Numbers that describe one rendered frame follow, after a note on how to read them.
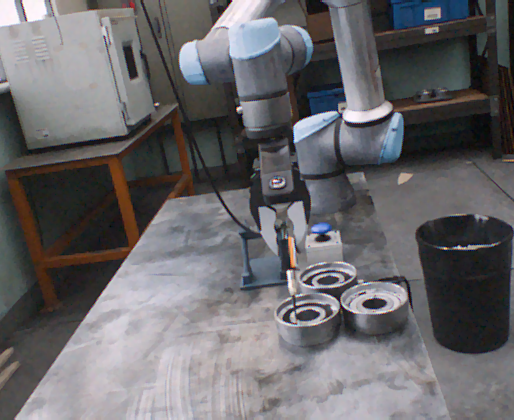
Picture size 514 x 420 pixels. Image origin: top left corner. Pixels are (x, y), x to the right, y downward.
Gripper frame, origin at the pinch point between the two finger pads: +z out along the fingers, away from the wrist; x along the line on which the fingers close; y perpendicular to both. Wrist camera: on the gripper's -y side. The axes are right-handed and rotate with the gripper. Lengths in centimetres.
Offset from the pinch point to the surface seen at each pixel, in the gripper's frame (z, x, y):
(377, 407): 13.1, -9.8, -24.0
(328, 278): 10.9, -5.6, 9.9
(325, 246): 8.9, -5.8, 20.1
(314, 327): 9.6, -2.7, -8.8
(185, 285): 13.2, 23.3, 19.7
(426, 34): -1, -91, 343
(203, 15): -39, 64, 379
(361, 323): 10.9, -9.8, -7.0
